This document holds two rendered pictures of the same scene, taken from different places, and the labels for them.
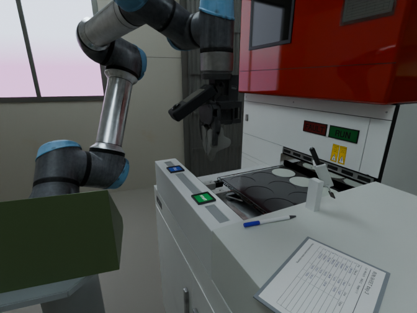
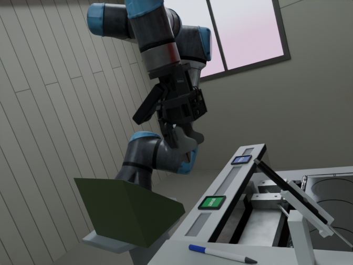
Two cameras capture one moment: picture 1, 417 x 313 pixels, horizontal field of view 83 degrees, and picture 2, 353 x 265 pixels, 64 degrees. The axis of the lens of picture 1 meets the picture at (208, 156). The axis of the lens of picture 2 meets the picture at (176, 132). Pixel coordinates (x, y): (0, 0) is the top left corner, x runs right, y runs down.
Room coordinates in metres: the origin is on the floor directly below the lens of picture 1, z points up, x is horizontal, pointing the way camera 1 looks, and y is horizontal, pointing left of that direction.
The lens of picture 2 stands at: (0.25, -0.53, 1.30)
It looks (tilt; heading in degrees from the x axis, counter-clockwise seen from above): 12 degrees down; 59
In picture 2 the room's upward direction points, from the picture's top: 18 degrees counter-clockwise
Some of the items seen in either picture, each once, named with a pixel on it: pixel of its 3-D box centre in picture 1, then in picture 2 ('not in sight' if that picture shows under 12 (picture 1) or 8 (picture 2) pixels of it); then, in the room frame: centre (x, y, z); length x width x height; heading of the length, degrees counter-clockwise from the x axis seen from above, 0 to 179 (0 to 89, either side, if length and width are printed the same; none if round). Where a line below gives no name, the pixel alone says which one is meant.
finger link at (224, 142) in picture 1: (219, 144); (186, 145); (0.57, -0.03, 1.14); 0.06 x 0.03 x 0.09; 116
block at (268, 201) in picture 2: (213, 194); (267, 200); (0.77, -0.02, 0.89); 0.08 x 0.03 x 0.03; 116
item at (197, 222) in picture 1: (188, 201); (234, 201); (0.73, 0.07, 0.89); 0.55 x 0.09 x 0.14; 26
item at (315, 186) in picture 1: (319, 184); (310, 226); (0.56, -0.29, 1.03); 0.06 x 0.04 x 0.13; 116
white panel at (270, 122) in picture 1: (291, 139); not in sight; (1.10, -0.40, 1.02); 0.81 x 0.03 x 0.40; 26
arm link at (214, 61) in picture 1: (216, 64); (162, 59); (0.58, -0.02, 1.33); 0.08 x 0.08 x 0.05
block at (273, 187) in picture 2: (204, 186); (272, 186); (0.84, 0.01, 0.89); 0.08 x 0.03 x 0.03; 116
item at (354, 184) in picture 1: (316, 177); not in sight; (0.94, -0.47, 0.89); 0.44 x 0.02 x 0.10; 26
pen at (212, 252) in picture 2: (270, 220); (220, 254); (0.49, -0.15, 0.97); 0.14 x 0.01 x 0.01; 106
